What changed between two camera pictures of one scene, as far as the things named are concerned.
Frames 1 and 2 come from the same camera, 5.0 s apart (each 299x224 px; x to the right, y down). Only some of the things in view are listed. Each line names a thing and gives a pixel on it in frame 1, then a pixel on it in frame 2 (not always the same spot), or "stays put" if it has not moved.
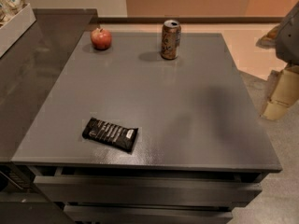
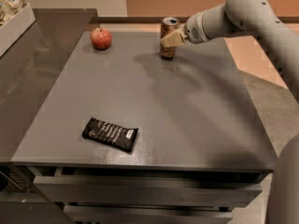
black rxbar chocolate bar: [115, 136] stays put
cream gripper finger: [286, 92] to [175, 38]
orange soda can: [171, 35] stays put
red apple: [101, 38] stays put
